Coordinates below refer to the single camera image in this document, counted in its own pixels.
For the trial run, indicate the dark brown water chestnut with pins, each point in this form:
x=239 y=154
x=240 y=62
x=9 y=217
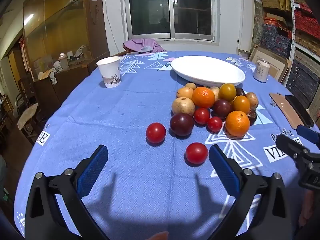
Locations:
x=240 y=91
x=252 y=117

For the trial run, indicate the white rag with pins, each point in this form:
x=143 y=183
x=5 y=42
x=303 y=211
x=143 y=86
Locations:
x=53 y=73

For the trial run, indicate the white trim strip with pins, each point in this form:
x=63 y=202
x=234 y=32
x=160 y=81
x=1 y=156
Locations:
x=242 y=17

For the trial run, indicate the orange-yellow tomato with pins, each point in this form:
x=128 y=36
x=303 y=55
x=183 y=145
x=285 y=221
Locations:
x=241 y=104

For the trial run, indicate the red cherry tomato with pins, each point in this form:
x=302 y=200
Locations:
x=201 y=116
x=196 y=153
x=214 y=124
x=156 y=133

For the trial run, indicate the stone-pattern board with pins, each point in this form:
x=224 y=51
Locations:
x=257 y=25

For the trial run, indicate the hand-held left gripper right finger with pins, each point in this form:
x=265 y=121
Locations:
x=223 y=170

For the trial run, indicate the white drink can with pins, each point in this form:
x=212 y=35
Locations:
x=261 y=71

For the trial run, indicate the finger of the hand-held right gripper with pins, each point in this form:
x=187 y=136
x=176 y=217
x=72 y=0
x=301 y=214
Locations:
x=308 y=133
x=287 y=143

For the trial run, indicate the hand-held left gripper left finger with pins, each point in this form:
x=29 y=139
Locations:
x=92 y=170

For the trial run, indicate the wooden picture frame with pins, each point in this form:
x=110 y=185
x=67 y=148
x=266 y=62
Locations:
x=275 y=65

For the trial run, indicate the dark purple plum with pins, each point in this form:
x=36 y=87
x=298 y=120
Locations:
x=222 y=108
x=182 y=124

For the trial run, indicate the stack of blue patterned boxes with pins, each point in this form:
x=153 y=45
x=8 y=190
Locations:
x=275 y=40

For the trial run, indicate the white metal shelf rack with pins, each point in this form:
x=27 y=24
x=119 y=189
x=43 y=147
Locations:
x=293 y=35

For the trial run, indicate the printed paper cup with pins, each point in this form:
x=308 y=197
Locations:
x=110 y=72

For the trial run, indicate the wooden glass-front cabinet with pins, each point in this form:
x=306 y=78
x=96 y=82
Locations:
x=62 y=22

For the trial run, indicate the purple cloth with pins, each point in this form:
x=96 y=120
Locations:
x=143 y=45

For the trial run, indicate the sliding glass window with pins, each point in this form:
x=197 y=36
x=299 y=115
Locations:
x=150 y=10

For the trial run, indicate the orange mandarin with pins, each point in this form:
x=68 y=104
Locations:
x=237 y=123
x=203 y=97

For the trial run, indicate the wooden chair with cushion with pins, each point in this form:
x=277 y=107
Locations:
x=26 y=118

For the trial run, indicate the blue printed tablecloth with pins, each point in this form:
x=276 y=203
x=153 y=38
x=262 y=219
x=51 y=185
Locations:
x=125 y=105

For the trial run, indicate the yellow-green tomato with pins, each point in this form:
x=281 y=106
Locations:
x=227 y=92

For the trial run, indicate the white oval plate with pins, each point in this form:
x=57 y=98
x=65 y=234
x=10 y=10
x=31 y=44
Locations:
x=207 y=70

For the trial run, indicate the stack of red patterned boxes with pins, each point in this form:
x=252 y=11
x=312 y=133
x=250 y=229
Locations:
x=305 y=22

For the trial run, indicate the person's right hand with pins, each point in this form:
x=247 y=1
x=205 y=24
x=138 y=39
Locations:
x=308 y=206

